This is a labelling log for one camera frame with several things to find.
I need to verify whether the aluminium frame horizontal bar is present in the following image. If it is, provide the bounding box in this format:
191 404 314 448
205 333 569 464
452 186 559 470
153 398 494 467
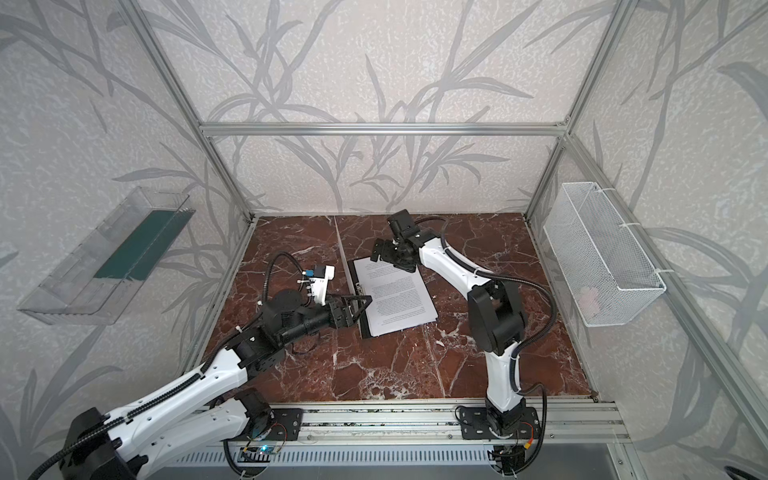
200 122 566 137

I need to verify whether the white wire mesh basket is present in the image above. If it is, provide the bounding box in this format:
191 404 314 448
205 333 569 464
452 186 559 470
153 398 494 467
544 182 667 327

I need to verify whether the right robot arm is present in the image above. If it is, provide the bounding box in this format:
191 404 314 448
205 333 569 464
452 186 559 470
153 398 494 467
371 210 527 438

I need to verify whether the clear plastic wall tray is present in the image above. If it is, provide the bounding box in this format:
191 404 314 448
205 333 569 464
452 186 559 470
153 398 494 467
17 187 195 325

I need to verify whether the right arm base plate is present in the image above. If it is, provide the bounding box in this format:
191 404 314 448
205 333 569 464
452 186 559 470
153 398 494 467
454 404 541 442

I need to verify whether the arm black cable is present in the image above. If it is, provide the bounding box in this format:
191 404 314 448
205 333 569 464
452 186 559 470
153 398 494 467
413 215 558 466
26 251 307 480

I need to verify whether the folder white cover black inside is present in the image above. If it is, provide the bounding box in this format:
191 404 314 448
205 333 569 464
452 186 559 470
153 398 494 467
335 215 391 338

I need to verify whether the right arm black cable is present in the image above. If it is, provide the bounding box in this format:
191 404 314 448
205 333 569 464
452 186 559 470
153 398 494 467
413 215 558 466

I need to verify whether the printed sheet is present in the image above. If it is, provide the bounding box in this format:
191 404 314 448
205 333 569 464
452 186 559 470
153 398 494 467
350 258 438 337

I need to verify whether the aluminium front rail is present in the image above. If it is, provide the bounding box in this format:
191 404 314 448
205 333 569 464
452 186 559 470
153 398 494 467
125 400 631 448

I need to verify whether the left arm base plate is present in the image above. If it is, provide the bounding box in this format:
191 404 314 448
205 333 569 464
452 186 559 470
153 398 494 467
263 408 304 442

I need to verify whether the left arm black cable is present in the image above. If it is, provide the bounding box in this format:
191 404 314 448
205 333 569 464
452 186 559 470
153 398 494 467
26 251 307 480

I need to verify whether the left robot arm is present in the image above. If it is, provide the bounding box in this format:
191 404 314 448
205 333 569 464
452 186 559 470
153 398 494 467
55 290 372 479

